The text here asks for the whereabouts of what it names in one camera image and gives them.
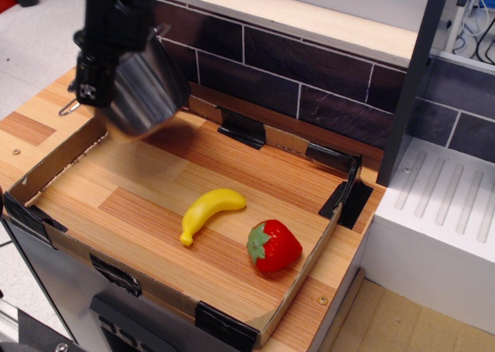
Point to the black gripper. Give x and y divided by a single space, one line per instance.
111 28

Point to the stainless steel pot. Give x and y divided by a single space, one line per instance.
149 91

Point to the yellow toy banana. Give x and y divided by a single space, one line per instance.
206 206

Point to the red toy strawberry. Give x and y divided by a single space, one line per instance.
272 246

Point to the brass screw front right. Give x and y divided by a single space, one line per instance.
322 300

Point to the white ribbed sink drainboard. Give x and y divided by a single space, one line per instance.
432 237

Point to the dark grey vertical post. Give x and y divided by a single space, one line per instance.
398 138

